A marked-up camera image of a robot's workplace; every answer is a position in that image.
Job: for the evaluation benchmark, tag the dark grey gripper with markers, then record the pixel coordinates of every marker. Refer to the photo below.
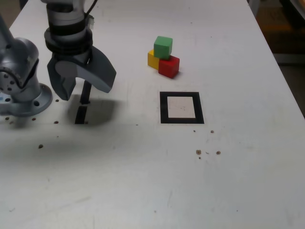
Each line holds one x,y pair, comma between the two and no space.
81,58

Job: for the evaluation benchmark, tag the yellow cube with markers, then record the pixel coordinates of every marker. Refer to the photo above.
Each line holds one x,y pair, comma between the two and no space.
152,60

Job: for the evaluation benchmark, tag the green cube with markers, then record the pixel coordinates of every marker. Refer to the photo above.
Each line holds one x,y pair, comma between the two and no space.
162,48

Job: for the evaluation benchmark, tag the red cube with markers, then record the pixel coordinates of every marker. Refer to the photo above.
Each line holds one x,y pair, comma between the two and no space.
168,68

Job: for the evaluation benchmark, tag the black tape square outline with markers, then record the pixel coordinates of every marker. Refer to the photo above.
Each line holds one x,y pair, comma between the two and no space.
164,107

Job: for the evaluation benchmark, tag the black tape strip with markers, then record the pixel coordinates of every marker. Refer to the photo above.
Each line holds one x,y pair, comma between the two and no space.
81,114

